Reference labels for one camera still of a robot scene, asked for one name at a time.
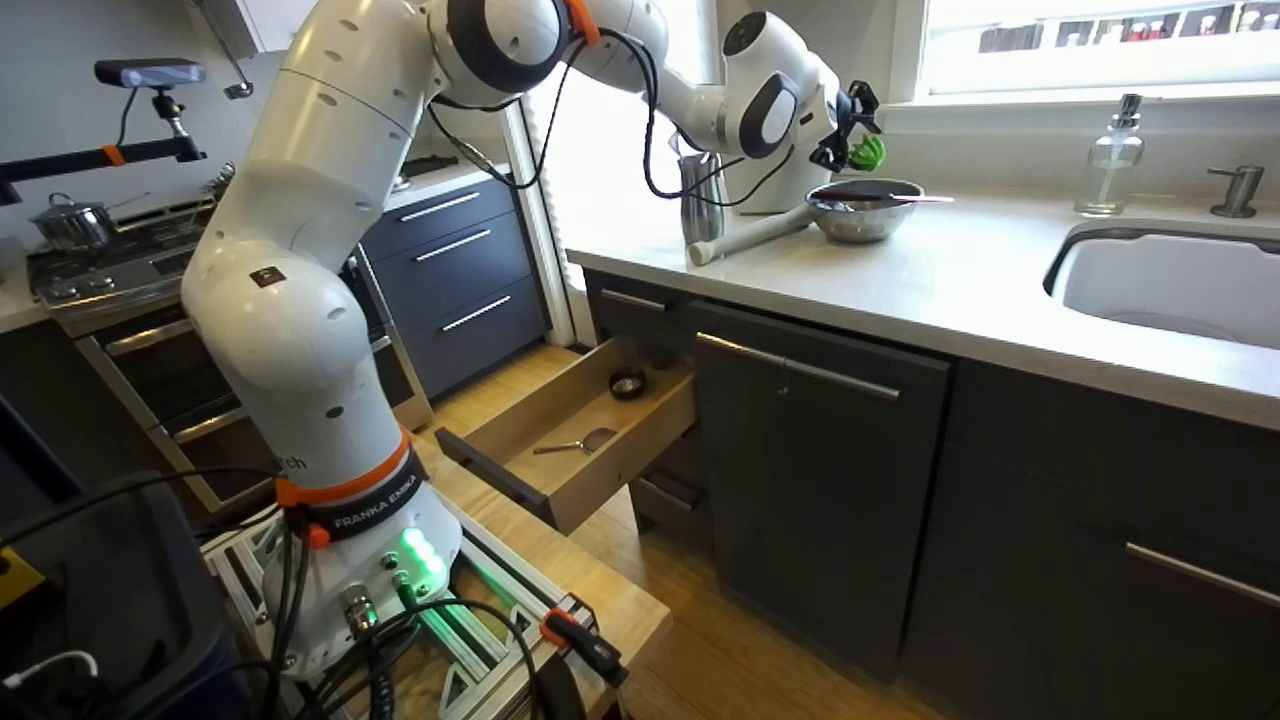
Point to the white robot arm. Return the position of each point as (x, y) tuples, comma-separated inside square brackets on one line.
[(318, 185)]

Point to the metal kettle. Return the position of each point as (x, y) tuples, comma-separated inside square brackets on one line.
[(72, 224)]

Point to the kitchen sink basin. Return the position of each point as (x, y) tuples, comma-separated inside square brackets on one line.
[(1173, 279)]

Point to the steel cylindrical cup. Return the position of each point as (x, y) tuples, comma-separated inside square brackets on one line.
[(703, 214)]

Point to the black round sink strainer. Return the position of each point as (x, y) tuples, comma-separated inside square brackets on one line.
[(627, 386)]

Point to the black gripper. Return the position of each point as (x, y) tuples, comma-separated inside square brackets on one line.
[(852, 113)]

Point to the dark cabinet door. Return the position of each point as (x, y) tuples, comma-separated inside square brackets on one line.
[(819, 474)]

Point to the metal bowl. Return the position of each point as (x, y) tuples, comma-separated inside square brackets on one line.
[(861, 210)]

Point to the wooden rolling pin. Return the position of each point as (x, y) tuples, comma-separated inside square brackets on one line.
[(745, 233)]

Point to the open wooden drawer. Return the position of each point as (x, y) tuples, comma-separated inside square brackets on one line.
[(571, 487)]

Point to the green round plastic object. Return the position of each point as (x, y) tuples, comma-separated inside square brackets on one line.
[(865, 155)]

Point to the clear soap dispenser bottle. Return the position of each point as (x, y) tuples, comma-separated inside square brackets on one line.
[(1113, 156)]

